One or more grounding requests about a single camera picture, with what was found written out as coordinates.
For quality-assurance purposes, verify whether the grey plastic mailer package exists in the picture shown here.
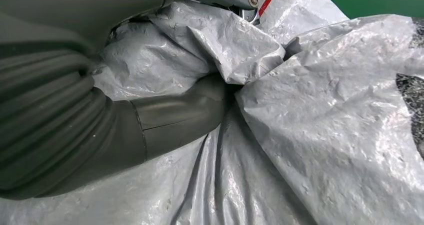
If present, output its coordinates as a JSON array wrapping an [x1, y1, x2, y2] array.
[[0, 0, 424, 225]]

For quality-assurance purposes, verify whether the ribbed grey left arm sleeve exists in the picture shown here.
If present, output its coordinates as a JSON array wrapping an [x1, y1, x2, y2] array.
[[0, 41, 116, 195]]

